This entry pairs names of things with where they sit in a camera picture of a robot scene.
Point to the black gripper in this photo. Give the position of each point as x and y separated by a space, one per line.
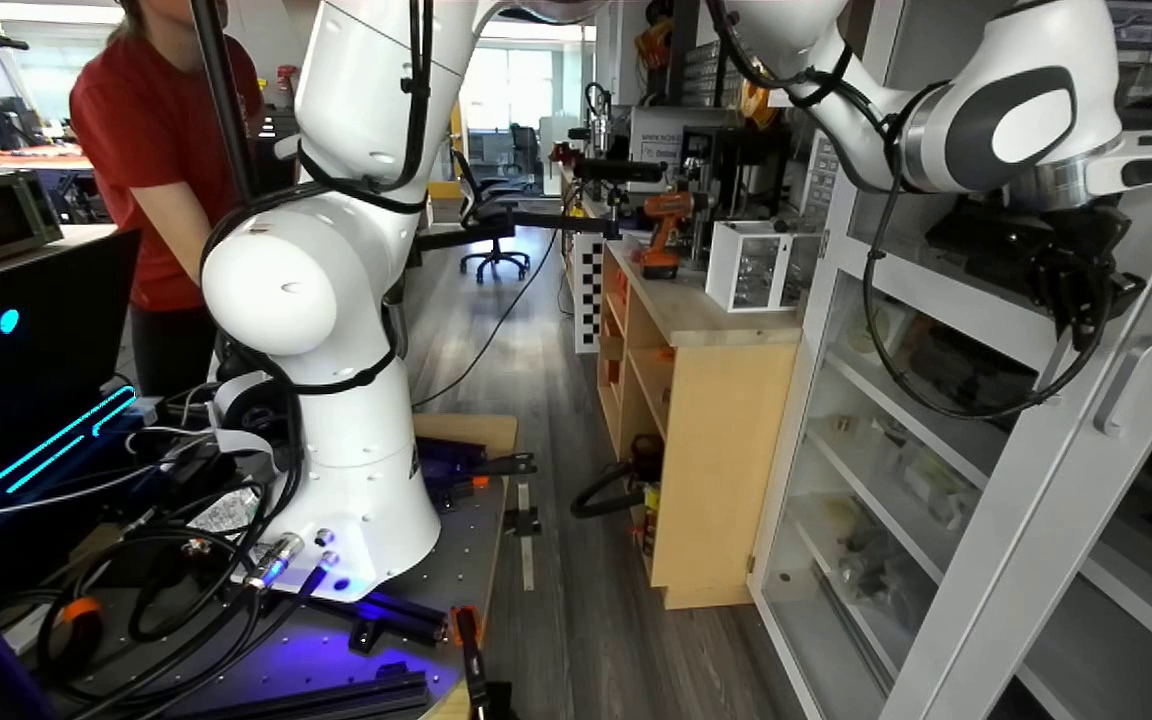
1031 240

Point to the white framed glass cabinet door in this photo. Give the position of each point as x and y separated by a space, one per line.
996 533

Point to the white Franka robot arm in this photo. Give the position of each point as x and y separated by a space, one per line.
336 442

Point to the white shelf cabinet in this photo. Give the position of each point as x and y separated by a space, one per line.
949 313

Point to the light wooden cabinet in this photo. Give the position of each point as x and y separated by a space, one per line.
717 442

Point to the black boxes on shelf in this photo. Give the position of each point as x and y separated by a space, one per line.
959 366

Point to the clear plastic bags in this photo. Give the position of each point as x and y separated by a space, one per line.
911 473

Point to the white framed glass box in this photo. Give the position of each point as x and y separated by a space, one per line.
755 265

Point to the small parts in bags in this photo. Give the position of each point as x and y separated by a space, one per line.
877 580

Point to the black workbench equipment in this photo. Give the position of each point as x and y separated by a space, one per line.
683 144

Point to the checkerboard calibration board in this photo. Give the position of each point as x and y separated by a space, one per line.
584 303

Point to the black office chair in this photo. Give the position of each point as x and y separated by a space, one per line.
492 255

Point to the black clamp with orange grip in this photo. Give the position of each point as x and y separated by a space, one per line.
476 469

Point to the dark blue clamp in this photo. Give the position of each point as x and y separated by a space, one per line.
403 622

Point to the black vertical pole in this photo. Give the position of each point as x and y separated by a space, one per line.
227 105

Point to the person in red shirt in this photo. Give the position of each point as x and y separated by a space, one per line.
148 121

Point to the black computer with cyan lights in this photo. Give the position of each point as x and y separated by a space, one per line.
36 353

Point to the black and orange tool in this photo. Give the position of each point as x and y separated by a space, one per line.
75 627

